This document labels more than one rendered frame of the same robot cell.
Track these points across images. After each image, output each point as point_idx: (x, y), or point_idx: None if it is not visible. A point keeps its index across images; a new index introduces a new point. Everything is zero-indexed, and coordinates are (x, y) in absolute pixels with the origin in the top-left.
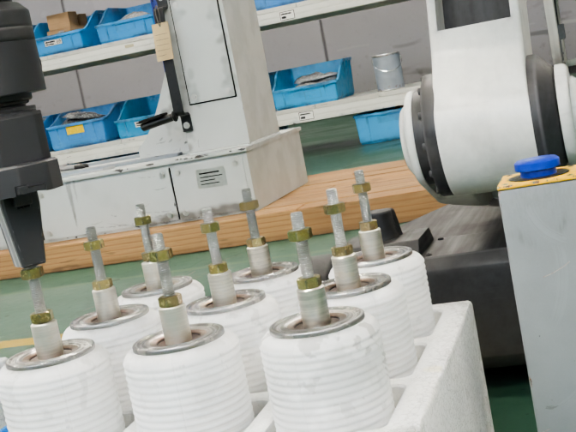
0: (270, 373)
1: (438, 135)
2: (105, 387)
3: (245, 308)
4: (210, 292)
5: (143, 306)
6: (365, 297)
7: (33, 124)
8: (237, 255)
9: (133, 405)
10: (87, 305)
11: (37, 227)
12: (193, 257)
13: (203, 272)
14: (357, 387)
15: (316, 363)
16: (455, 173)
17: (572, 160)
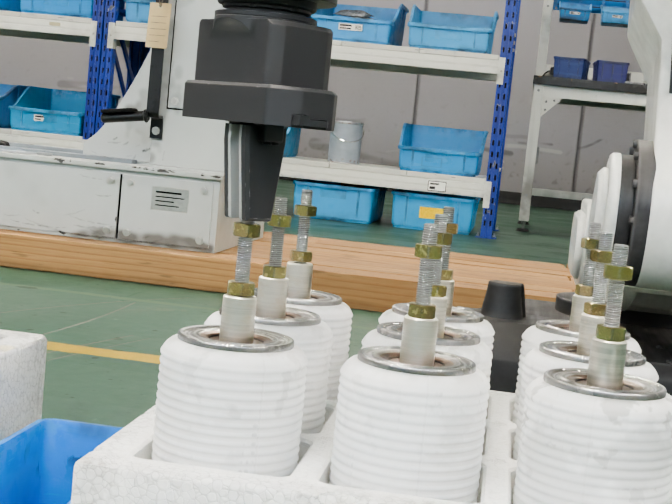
0: (545, 431)
1: (652, 211)
2: (300, 397)
3: (465, 347)
4: (166, 331)
5: (311, 313)
6: (627, 370)
7: (324, 44)
8: (184, 297)
9: (344, 428)
10: (3, 307)
11: (275, 174)
12: (126, 286)
13: (147, 306)
14: (653, 475)
15: (619, 432)
16: (656, 261)
17: None
